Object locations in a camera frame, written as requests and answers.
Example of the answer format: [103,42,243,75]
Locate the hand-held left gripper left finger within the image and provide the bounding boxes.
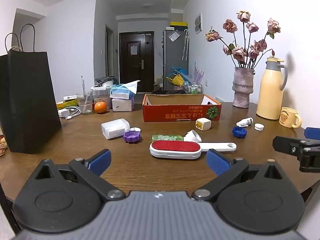
[30,149,126,202]

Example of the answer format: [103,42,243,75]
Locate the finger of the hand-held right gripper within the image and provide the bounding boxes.
[304,127,320,140]
[272,136,320,155]

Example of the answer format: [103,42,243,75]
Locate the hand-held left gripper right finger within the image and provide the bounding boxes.
[192,149,288,202]

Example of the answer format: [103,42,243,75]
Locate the white conical plastic cap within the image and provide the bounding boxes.
[185,129,202,143]

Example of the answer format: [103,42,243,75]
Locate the clear plastic box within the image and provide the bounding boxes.
[101,118,131,140]

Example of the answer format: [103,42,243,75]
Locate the blue bottle cap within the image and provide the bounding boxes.
[232,126,248,139]

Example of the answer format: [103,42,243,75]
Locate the purple bottle cap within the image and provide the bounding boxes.
[122,130,141,144]

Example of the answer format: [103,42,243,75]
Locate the red and white lint brush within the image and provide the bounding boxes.
[149,140,237,159]

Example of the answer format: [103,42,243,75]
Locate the small white spray bottle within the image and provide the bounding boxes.
[236,117,254,127]

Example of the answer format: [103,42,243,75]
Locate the green spray bottle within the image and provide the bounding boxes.
[152,134,186,142]

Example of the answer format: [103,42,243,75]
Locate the orange cardboard box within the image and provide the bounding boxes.
[142,94,222,122]

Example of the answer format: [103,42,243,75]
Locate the yellow bear mug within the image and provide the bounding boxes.
[279,107,302,129]

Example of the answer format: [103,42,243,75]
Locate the orange fruit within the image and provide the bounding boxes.
[94,101,108,114]

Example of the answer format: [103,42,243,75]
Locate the yellow thermos jug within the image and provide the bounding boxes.
[256,56,288,120]

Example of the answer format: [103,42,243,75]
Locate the clear drinking glass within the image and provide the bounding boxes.
[76,91,93,115]

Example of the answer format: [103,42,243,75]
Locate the purple tissue pack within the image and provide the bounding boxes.
[112,97,135,112]

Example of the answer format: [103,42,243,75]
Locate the clear food container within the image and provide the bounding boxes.
[91,84,113,110]

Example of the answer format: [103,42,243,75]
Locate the yellow packet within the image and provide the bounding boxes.
[56,99,78,110]

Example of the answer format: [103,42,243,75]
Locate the pink textured vase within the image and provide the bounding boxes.
[232,67,256,108]

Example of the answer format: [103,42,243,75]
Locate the blue tissue pack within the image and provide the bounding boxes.
[110,80,141,99]

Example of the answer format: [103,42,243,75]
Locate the white drinking straw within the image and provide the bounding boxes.
[81,75,88,105]

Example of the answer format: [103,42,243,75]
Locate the yellow bag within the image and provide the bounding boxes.
[166,74,184,86]

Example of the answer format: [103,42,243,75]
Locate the dark brown entrance door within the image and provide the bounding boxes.
[119,31,155,93]

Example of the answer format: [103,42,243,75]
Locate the black paper bag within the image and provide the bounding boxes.
[0,24,62,153]

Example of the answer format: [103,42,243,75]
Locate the blue folded rack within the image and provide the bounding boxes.
[170,66,188,77]

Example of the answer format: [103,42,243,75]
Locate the snack packet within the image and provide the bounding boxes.
[0,126,8,157]

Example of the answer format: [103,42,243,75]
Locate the dried pink roses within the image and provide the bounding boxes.
[205,10,282,69]

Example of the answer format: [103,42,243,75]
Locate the dark framed glass door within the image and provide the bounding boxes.
[105,24,114,79]

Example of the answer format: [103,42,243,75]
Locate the grey refrigerator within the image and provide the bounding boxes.
[163,27,190,92]

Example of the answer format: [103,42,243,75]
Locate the white folded umbrella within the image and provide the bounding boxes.
[182,29,190,61]

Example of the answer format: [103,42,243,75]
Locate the white power adapter with cable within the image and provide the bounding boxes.
[58,106,82,120]

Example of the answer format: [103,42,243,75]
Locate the wire cart with bottles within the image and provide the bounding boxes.
[182,81,203,95]

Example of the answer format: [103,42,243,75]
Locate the white wall panel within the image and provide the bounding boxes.
[194,12,203,35]

